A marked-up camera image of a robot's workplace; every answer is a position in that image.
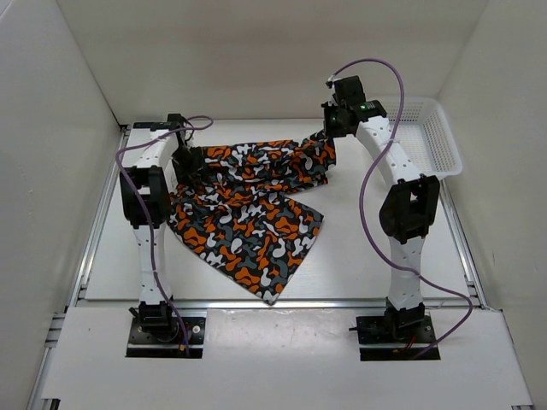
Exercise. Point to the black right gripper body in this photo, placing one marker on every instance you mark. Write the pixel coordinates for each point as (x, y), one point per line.
(332, 124)

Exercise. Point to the front aluminium rail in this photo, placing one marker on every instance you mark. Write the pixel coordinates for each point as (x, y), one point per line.
(430, 303)

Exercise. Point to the orange black camouflage shorts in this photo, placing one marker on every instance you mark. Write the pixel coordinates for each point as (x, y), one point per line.
(238, 214)

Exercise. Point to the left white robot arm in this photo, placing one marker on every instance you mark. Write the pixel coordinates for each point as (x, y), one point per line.
(149, 173)

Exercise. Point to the white plastic mesh basket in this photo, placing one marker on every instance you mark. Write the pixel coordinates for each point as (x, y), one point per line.
(425, 135)

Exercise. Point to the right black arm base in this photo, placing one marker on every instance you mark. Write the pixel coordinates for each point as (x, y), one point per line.
(396, 335)

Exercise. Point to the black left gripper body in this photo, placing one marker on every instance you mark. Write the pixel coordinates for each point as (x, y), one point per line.
(187, 161)

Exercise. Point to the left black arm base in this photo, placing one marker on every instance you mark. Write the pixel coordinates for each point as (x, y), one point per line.
(157, 333)

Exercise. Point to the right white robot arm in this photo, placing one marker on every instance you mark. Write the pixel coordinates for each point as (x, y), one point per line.
(410, 205)

